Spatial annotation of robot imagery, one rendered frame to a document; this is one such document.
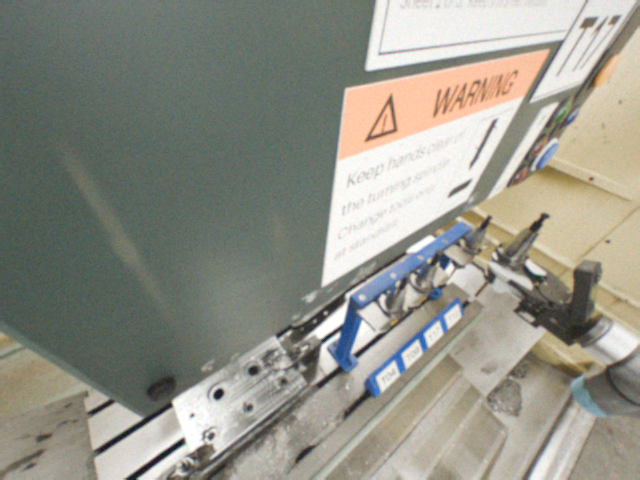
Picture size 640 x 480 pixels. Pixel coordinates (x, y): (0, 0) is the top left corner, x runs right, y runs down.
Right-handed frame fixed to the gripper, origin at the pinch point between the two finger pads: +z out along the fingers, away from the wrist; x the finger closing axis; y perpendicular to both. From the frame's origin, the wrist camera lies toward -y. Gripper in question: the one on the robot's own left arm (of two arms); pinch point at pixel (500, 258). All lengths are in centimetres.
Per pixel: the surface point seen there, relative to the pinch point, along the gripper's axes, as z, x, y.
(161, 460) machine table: 21, -80, 47
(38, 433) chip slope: 55, -112, 67
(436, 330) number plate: 0.4, 1.9, 37.9
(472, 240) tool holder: 8.6, 9.2, 7.0
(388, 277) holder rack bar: 14.2, -17.6, 10.0
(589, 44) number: 2, -31, -40
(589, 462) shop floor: -88, 77, 129
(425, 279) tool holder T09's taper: 7.9, -12.7, 7.4
